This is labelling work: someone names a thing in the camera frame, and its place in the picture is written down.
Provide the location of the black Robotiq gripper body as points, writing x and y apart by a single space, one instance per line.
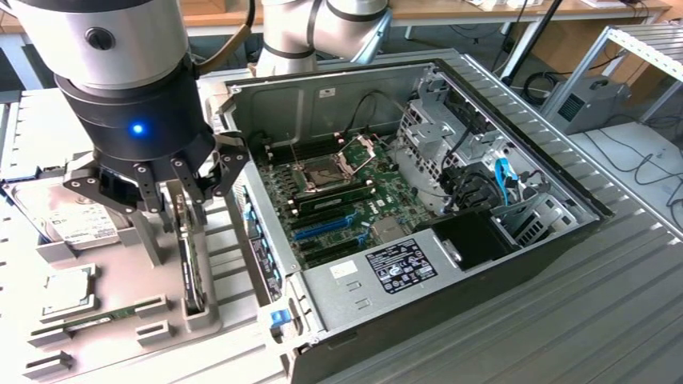
150 112

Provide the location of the graphics card with fan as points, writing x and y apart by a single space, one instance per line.
191 272

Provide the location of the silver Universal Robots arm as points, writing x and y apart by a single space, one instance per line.
107 48

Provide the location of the silver hard disk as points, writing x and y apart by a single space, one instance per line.
54 208

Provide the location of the thin locking lever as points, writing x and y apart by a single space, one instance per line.
295 154

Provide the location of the CPU socket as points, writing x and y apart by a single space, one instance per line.
321 176

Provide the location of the green RAM stick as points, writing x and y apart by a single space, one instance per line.
331 202
96 318

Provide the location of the blue expansion slot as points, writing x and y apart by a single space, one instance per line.
321 230

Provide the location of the grey parts rack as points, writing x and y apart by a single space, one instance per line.
139 288

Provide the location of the silver socket cover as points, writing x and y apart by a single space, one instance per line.
365 140

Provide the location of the silver CPU chip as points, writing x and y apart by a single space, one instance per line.
67 292

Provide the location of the green Dell motherboard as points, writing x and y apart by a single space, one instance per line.
393 188

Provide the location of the silver chipset heatsink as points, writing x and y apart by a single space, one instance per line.
389 230

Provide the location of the silver perforated drive cage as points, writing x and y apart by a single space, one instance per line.
419 176

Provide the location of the silver power supply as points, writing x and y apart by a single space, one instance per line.
342 296

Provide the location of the blue case latch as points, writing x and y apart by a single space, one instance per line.
278 319

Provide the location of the open black PC case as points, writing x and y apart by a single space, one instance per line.
481 304

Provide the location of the silver disk bay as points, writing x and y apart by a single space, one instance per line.
539 216

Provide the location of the black tripod pole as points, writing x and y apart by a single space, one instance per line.
535 36

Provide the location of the grey control cabinet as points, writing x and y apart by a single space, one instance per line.
587 104

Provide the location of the long wooden desk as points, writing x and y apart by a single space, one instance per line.
587 10

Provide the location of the aluminium profile frame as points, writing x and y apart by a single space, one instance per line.
651 44

